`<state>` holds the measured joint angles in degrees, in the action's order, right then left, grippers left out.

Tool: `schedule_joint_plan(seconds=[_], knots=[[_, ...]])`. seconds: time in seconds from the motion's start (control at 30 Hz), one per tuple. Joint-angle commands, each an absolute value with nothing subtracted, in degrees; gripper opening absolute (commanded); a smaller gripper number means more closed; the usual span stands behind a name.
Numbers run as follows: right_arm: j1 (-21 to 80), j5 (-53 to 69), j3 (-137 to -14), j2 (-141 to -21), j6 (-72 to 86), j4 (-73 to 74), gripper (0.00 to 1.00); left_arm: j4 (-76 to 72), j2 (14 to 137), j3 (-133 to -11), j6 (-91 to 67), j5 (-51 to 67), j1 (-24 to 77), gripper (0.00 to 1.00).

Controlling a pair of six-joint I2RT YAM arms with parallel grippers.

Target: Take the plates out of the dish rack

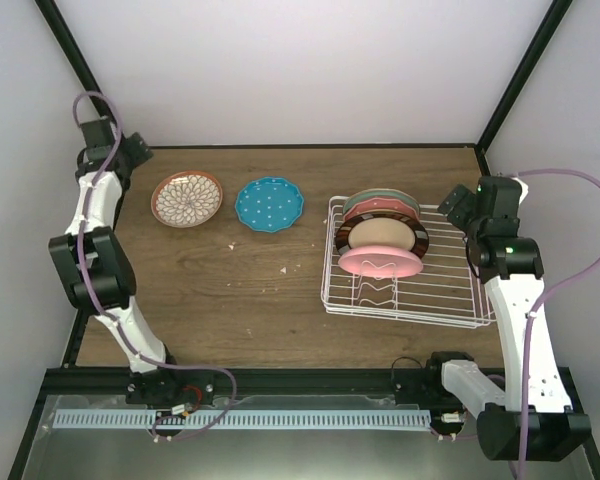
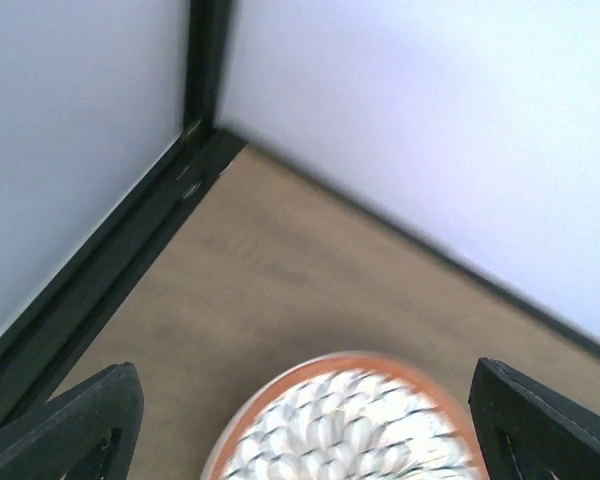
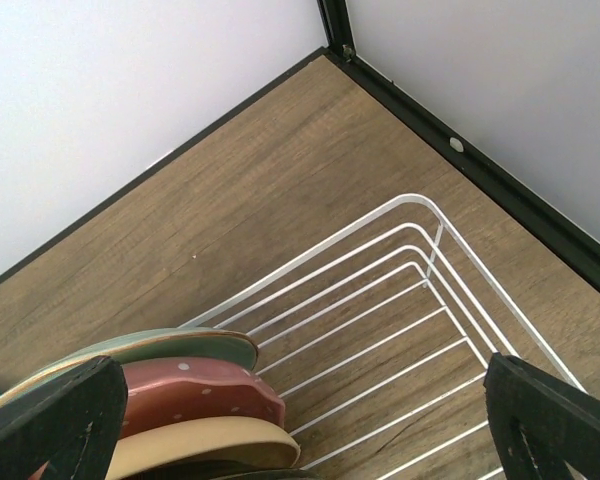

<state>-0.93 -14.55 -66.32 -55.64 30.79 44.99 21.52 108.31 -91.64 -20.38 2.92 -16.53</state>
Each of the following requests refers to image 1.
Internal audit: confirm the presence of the green plate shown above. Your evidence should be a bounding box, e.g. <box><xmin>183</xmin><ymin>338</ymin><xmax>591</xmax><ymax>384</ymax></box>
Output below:
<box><xmin>342</xmin><ymin>188</ymin><xmax>420</xmax><ymax>213</ymax></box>

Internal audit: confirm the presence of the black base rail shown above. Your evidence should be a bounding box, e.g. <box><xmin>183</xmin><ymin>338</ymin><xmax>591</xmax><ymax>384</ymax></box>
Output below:
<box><xmin>44</xmin><ymin>367</ymin><xmax>579</xmax><ymax>401</ymax></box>

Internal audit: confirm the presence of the black enclosure frame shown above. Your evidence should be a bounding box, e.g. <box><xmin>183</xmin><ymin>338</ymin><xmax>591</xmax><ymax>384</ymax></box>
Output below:
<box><xmin>8</xmin><ymin>0</ymin><xmax>571</xmax><ymax>480</ymax></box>

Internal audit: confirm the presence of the white wire dish rack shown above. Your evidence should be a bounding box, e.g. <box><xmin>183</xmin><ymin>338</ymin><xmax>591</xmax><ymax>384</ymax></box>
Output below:
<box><xmin>321</xmin><ymin>196</ymin><xmax>496</xmax><ymax>329</ymax></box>

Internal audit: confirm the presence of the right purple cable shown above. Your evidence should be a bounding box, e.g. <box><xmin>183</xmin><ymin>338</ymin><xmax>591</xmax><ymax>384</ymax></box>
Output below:
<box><xmin>499</xmin><ymin>168</ymin><xmax>600</xmax><ymax>476</ymax></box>

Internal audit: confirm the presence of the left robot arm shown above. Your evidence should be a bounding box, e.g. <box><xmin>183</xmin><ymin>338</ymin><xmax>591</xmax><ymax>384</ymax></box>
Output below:
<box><xmin>48</xmin><ymin>117</ymin><xmax>185</xmax><ymax>404</ymax></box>

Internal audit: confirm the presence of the red dotted scalloped plate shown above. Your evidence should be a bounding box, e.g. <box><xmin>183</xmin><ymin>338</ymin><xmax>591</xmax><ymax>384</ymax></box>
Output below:
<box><xmin>343</xmin><ymin>197</ymin><xmax>420</xmax><ymax>221</ymax></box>

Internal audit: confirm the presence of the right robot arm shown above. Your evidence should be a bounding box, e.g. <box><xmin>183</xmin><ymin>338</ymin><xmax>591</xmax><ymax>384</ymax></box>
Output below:
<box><xmin>424</xmin><ymin>176</ymin><xmax>591</xmax><ymax>462</ymax></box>

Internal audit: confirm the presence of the pink plate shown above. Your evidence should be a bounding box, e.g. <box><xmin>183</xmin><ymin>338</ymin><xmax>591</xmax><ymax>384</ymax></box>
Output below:
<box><xmin>338</xmin><ymin>245</ymin><xmax>424</xmax><ymax>279</ymax></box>

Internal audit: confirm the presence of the black rimmed beige plate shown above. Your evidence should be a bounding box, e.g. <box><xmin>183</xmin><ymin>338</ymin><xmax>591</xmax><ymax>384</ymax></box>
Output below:
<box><xmin>334</xmin><ymin>211</ymin><xmax>430</xmax><ymax>258</ymax></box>

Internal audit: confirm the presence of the slotted cable duct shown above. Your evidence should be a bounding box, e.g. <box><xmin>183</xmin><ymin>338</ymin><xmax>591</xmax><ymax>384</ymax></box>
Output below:
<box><xmin>52</xmin><ymin>409</ymin><xmax>431</xmax><ymax>432</ymax></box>

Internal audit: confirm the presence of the blue dotted plate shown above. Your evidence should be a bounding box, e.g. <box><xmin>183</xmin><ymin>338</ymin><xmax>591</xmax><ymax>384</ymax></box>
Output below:
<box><xmin>235</xmin><ymin>177</ymin><xmax>304</xmax><ymax>233</ymax></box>

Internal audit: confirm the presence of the floral patterned brown plate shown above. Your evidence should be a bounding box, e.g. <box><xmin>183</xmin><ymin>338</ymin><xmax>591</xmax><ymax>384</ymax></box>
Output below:
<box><xmin>151</xmin><ymin>171</ymin><xmax>223</xmax><ymax>229</ymax></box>

